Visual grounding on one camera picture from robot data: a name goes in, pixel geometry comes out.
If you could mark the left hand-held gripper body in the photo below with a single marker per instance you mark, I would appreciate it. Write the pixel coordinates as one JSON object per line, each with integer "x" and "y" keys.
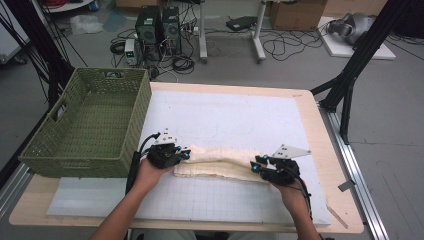
{"x": 163, "y": 155}

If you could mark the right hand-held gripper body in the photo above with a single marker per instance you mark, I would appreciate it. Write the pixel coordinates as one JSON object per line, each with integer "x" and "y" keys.
{"x": 283, "y": 171}

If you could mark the cream paw-print cloth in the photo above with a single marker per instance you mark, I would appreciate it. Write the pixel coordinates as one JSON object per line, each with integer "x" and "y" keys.
{"x": 216, "y": 163}

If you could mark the green woven basket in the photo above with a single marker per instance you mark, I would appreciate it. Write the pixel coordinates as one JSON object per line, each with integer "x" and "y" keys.
{"x": 96, "y": 106}

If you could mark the person's left hand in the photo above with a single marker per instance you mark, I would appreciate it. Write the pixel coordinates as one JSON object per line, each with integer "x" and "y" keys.
{"x": 150, "y": 176}

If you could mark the person's right hand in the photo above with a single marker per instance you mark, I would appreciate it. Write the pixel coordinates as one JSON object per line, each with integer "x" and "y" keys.
{"x": 293, "y": 196}

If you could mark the white grid mat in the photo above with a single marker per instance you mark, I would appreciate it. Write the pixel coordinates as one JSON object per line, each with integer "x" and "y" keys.
{"x": 216, "y": 113}

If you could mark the grey tape piece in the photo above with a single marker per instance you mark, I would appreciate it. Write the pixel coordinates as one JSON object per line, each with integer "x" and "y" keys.
{"x": 346, "y": 185}

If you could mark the thin wooden strip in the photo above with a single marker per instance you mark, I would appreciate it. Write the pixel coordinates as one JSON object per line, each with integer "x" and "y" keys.
{"x": 337, "y": 216}

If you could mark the small grey power supply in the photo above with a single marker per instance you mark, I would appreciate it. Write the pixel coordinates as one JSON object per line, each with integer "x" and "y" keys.
{"x": 130, "y": 51}

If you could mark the white desk leg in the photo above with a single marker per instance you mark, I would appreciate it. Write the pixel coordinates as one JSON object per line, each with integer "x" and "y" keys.
{"x": 202, "y": 33}
{"x": 258, "y": 36}

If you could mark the black computer tower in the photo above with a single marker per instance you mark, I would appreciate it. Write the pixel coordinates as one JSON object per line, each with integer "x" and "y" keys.
{"x": 171, "y": 30}
{"x": 148, "y": 30}

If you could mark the white floor board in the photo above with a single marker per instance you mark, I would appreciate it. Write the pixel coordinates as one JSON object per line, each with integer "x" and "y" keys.
{"x": 343, "y": 50}

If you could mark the flat black device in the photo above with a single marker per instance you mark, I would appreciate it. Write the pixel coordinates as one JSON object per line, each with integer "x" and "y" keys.
{"x": 241, "y": 23}

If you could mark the black metal stand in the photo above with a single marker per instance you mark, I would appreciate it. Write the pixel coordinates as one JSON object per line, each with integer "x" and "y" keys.
{"x": 43, "y": 50}
{"x": 360, "y": 56}

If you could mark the brown cardboard box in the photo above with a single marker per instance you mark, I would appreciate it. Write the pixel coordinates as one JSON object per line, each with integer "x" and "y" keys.
{"x": 296, "y": 15}

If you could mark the clear plastic bag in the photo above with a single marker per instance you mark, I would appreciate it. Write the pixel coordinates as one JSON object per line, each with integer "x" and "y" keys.
{"x": 86, "y": 24}

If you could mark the white cabinet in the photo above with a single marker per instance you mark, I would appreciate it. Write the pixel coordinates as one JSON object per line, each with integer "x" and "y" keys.
{"x": 10, "y": 40}

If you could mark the aluminium floor rail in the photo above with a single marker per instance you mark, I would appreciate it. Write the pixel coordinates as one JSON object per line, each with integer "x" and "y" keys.
{"x": 360, "y": 186}
{"x": 13, "y": 190}

